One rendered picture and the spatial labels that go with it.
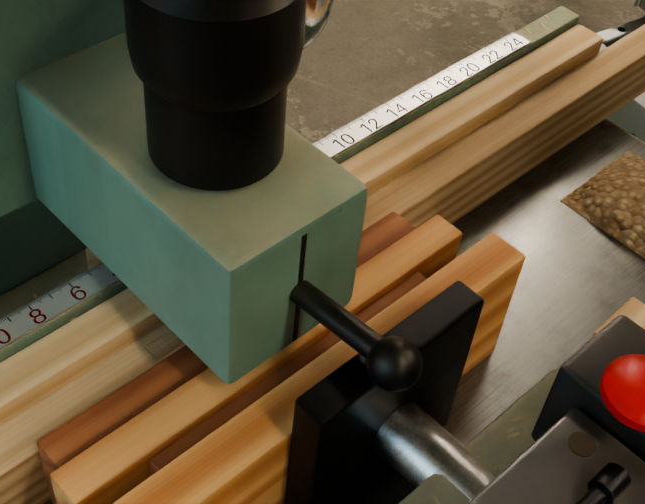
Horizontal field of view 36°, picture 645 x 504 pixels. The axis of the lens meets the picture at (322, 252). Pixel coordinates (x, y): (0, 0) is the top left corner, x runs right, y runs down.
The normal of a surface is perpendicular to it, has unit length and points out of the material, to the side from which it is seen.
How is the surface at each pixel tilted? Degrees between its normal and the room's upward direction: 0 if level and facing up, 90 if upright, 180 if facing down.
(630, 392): 9
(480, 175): 90
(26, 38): 90
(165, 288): 90
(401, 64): 0
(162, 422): 0
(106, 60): 0
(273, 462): 90
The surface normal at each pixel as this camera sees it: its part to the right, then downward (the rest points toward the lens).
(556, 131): 0.68, 0.57
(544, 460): 0.07, -0.68
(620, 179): -0.17, -0.85
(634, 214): -0.30, -0.38
